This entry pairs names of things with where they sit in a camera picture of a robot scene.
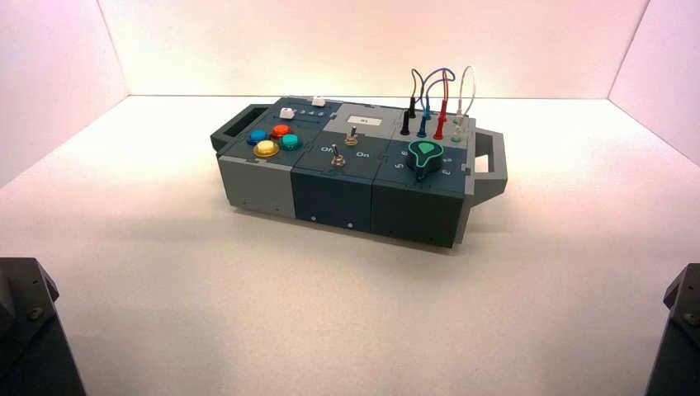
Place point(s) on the dark teal grey task box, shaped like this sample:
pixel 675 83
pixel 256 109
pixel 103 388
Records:
pixel 328 197

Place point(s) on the teal green push button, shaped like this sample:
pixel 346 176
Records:
pixel 291 142

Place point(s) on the black green rotary knob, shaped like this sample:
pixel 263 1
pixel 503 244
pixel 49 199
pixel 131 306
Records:
pixel 426 156

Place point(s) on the red orange push button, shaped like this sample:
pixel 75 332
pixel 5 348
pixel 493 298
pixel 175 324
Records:
pixel 281 131

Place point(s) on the yellow push button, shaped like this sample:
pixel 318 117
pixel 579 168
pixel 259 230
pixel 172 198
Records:
pixel 266 148

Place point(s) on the white slider knob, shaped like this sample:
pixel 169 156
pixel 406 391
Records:
pixel 287 113
pixel 317 101

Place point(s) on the blue push button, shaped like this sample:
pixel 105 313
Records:
pixel 257 136

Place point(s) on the metal toggle switch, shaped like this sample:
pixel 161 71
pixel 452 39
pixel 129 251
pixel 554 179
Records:
pixel 351 139
pixel 337 158

